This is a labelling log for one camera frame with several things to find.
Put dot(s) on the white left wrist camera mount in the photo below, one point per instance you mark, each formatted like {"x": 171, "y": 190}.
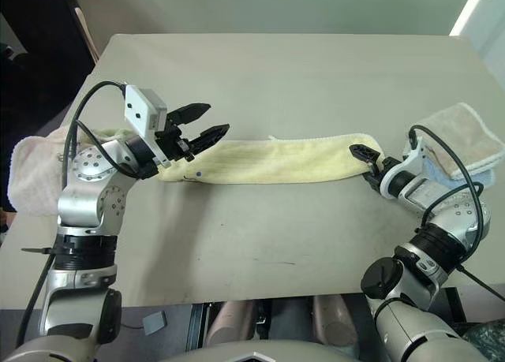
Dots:
{"x": 139, "y": 107}

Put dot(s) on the yellow towel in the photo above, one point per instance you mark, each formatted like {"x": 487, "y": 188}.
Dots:
{"x": 276, "y": 161}

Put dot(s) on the small grey box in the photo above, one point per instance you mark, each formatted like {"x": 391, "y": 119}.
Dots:
{"x": 155, "y": 322}

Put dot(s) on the silver robot torso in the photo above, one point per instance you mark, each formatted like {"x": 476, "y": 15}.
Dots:
{"x": 256, "y": 354}

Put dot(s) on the dark green mottled cloth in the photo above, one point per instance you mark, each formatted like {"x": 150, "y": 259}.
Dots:
{"x": 487, "y": 342}

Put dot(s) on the light blue folded towel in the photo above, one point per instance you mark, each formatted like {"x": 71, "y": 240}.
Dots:
{"x": 479, "y": 180}

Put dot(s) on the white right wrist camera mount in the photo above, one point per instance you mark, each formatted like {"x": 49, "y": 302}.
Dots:
{"x": 413, "y": 154}

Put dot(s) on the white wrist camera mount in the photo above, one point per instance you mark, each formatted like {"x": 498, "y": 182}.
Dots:
{"x": 139, "y": 107}
{"x": 413, "y": 154}

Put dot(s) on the brown rounded cylinder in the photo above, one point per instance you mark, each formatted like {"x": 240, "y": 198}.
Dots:
{"x": 230, "y": 322}
{"x": 335, "y": 318}

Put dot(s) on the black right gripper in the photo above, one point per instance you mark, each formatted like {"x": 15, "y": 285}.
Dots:
{"x": 379, "y": 176}

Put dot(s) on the pink towel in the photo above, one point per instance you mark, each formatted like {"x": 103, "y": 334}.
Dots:
{"x": 35, "y": 172}

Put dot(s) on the light wooden board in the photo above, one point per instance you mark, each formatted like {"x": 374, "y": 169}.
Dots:
{"x": 87, "y": 34}

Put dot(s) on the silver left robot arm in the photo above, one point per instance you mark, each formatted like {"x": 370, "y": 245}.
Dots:
{"x": 79, "y": 204}

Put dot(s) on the beige folded towel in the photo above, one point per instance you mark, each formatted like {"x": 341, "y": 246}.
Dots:
{"x": 457, "y": 137}

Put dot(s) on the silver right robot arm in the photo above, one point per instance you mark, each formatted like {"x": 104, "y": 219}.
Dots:
{"x": 457, "y": 216}

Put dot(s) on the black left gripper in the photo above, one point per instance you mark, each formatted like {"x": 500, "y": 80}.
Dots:
{"x": 173, "y": 143}

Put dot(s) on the white cabinet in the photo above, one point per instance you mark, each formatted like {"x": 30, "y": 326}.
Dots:
{"x": 483, "y": 19}

